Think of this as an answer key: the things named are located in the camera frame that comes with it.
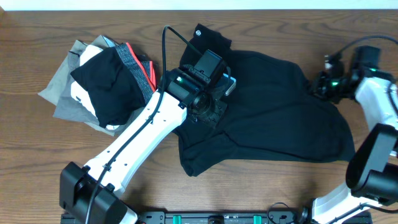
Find black t-shirt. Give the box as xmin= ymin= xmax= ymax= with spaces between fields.
xmin=175 ymin=24 xmax=355 ymax=177

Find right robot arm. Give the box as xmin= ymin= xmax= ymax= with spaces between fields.
xmin=301 ymin=45 xmax=397 ymax=223

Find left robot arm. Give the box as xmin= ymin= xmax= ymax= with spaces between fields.
xmin=59 ymin=50 xmax=234 ymax=223

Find black shorts with red waistband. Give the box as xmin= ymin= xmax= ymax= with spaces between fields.
xmin=71 ymin=42 xmax=157 ymax=128

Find grey folded garment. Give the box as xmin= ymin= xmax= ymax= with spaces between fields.
xmin=39 ymin=35 xmax=143 ymax=136

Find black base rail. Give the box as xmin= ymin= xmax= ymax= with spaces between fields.
xmin=60 ymin=210 xmax=373 ymax=224

